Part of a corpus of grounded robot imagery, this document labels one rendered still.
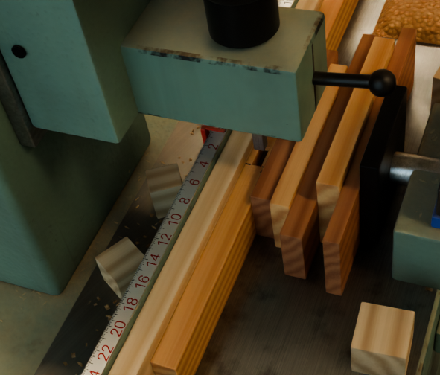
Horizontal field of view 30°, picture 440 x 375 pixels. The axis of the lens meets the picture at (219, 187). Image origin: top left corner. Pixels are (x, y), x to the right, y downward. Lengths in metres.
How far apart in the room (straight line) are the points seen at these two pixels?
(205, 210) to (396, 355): 0.18
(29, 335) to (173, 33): 0.33
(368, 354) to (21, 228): 0.32
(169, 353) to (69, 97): 0.20
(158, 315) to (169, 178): 0.25
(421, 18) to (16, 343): 0.50
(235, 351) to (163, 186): 0.24
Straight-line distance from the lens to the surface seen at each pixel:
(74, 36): 0.57
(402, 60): 0.72
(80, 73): 0.59
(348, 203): 0.60
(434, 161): 0.64
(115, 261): 0.76
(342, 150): 0.63
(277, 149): 0.67
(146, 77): 0.61
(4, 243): 0.76
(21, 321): 0.80
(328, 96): 0.70
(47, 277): 0.78
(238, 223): 0.63
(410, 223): 0.60
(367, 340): 0.58
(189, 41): 0.59
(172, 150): 0.89
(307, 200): 0.63
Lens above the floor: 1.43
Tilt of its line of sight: 48 degrees down
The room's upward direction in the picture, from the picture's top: 12 degrees counter-clockwise
